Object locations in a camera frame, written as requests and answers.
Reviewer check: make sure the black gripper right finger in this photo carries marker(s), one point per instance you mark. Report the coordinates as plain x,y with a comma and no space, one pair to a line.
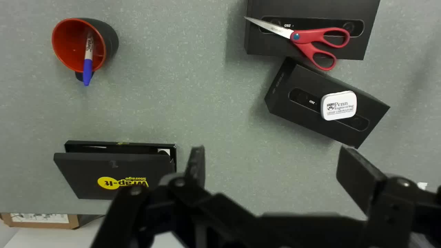
377,193

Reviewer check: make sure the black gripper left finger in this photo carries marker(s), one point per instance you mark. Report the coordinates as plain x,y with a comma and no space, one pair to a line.
138,207

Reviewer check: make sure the blue capped white marker pen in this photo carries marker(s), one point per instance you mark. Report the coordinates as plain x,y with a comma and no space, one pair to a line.
87,63

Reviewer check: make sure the red and black mug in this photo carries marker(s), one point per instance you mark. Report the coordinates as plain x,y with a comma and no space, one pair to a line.
78,46

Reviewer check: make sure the black box with yellow logo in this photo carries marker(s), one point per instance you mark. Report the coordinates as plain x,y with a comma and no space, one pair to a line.
111,170

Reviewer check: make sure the brown cardboard box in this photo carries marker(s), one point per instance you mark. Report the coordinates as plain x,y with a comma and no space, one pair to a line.
42,220

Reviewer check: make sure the black box with oval slot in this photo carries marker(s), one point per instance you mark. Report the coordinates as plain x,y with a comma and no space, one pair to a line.
312,18
294,97

